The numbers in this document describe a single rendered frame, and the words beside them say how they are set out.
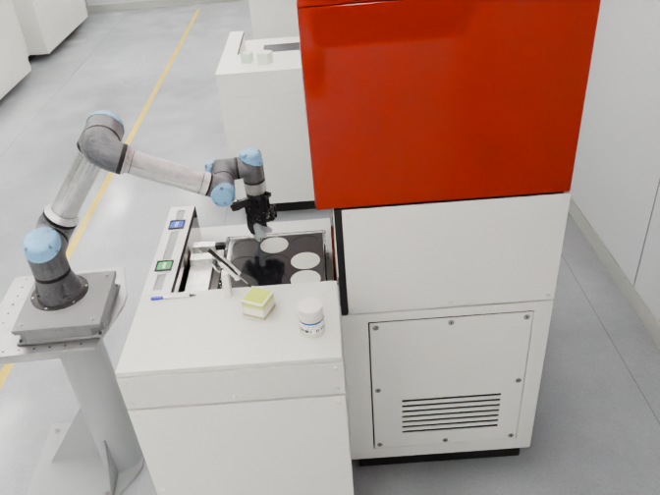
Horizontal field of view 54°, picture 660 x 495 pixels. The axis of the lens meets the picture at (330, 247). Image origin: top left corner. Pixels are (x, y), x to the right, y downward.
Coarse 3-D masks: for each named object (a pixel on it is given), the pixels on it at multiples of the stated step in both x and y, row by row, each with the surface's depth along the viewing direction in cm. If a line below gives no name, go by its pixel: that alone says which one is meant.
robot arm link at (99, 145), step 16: (96, 128) 194; (80, 144) 195; (96, 144) 191; (112, 144) 192; (128, 144) 197; (96, 160) 192; (112, 160) 191; (128, 160) 193; (144, 160) 195; (160, 160) 198; (144, 176) 197; (160, 176) 197; (176, 176) 199; (192, 176) 200; (208, 176) 203; (224, 176) 207; (208, 192) 203; (224, 192) 202
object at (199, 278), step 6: (204, 252) 236; (216, 252) 238; (192, 270) 228; (198, 270) 227; (204, 270) 227; (210, 270) 227; (192, 276) 225; (198, 276) 224; (204, 276) 224; (210, 276) 224; (192, 282) 222; (198, 282) 221; (204, 282) 221; (210, 282) 224; (186, 288) 219; (192, 288) 219; (198, 288) 219; (204, 288) 218
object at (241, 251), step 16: (240, 240) 238; (256, 240) 237; (288, 240) 236; (304, 240) 235; (320, 240) 234; (240, 256) 229; (256, 256) 228; (272, 256) 228; (288, 256) 227; (320, 256) 226; (256, 272) 221; (272, 272) 220; (288, 272) 219; (320, 272) 218
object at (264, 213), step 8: (264, 192) 224; (256, 200) 225; (264, 200) 222; (248, 208) 227; (256, 208) 226; (264, 208) 224; (272, 208) 227; (256, 216) 227; (264, 216) 223; (272, 216) 228; (264, 224) 226
